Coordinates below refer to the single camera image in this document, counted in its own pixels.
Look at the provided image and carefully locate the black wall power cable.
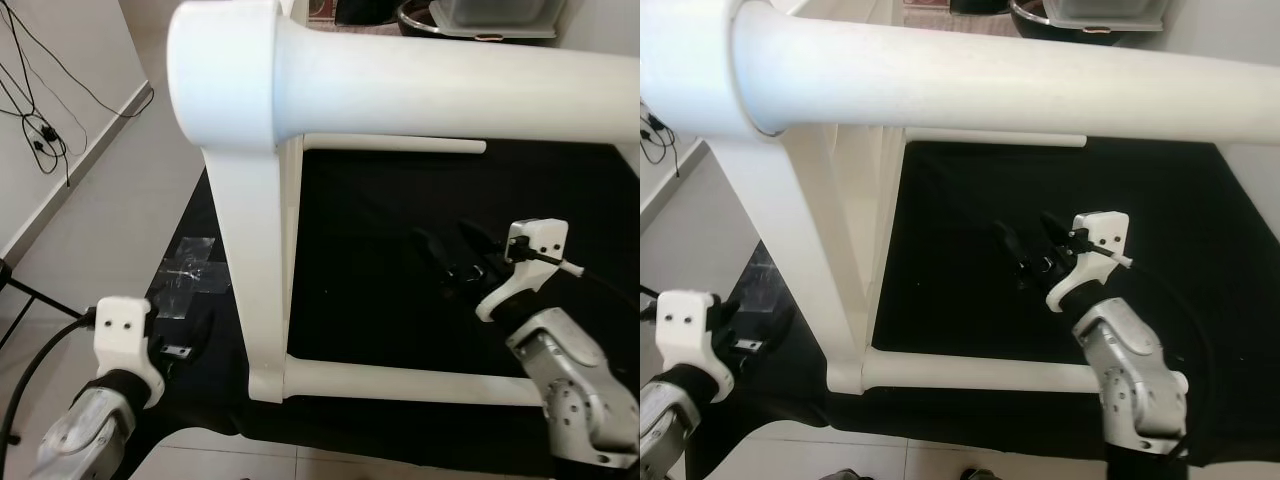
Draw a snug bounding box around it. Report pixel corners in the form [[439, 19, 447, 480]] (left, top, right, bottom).
[[0, 0, 157, 188], [640, 108, 683, 168]]

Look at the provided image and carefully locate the cross-shaped clear tape patch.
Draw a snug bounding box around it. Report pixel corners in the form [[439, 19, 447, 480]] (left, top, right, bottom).
[[742, 242, 791, 319], [149, 236, 234, 320]]

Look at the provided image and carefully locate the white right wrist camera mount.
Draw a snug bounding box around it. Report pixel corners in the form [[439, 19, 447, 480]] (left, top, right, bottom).
[[474, 217, 587, 324], [1044, 210, 1134, 314]]

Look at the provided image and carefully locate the black round basin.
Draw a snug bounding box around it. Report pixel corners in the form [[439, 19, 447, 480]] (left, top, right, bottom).
[[394, 0, 501, 42], [1007, 0, 1103, 42]]

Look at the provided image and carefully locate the black folding chair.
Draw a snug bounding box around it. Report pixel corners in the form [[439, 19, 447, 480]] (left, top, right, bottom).
[[0, 257, 97, 353]]

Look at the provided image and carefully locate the beige woven rug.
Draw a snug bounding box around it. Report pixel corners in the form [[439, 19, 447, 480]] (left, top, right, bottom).
[[304, 18, 403, 38], [904, 9, 1022, 28]]

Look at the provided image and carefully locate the black tablecloth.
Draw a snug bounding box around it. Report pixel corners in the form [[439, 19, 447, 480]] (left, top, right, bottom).
[[700, 136, 1280, 471], [143, 138, 641, 479]]

